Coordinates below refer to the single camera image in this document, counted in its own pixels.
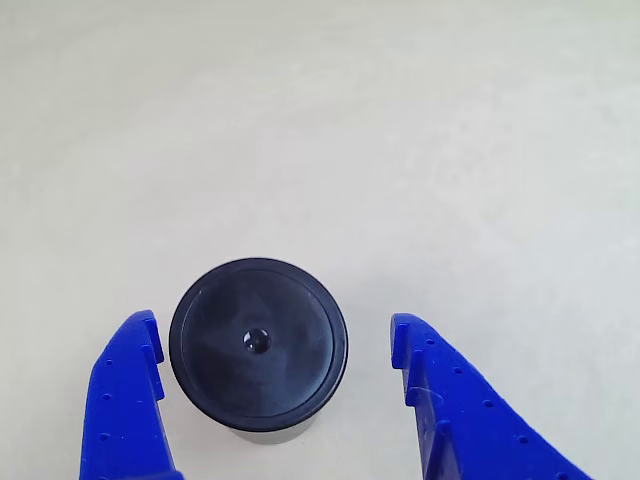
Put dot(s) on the black cylinder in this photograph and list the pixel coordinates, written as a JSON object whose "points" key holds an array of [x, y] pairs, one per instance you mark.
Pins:
{"points": [[257, 344]]}

